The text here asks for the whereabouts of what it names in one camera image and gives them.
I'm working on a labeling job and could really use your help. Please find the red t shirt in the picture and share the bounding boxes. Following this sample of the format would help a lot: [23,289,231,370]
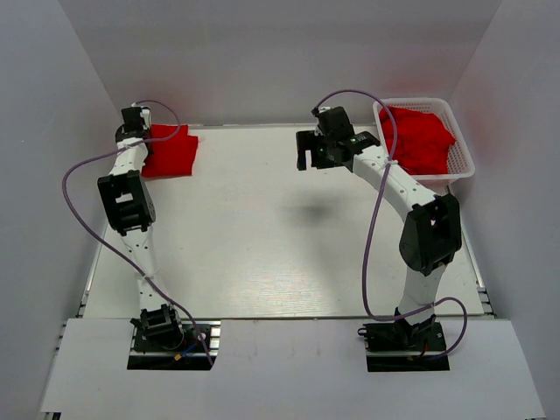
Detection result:
[142,124,199,179]

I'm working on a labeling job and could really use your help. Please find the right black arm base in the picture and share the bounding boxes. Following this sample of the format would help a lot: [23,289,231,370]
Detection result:
[357,322,450,373]

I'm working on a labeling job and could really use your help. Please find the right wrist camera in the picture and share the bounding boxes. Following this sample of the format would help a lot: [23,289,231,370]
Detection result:
[311,106,331,134]

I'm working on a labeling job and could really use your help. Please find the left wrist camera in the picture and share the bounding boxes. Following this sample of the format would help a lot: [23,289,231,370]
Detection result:
[121,105,151,132]

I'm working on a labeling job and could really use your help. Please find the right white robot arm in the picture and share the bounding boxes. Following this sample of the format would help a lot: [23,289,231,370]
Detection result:
[296,107,462,349]

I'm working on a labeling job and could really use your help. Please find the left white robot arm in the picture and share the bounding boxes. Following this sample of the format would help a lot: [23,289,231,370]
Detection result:
[97,115,161,335]

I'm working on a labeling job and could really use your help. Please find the red shirts in basket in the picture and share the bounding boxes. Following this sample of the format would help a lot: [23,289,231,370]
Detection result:
[389,107,455,175]

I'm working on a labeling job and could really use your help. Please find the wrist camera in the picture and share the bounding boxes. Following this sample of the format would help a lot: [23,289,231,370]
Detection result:
[311,106,331,134]
[121,105,151,132]

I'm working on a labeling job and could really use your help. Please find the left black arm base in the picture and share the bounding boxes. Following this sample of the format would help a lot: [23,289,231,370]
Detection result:
[127,321,221,371]

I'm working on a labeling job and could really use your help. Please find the white plastic basket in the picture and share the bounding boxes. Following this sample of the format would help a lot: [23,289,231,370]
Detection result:
[384,97,475,188]

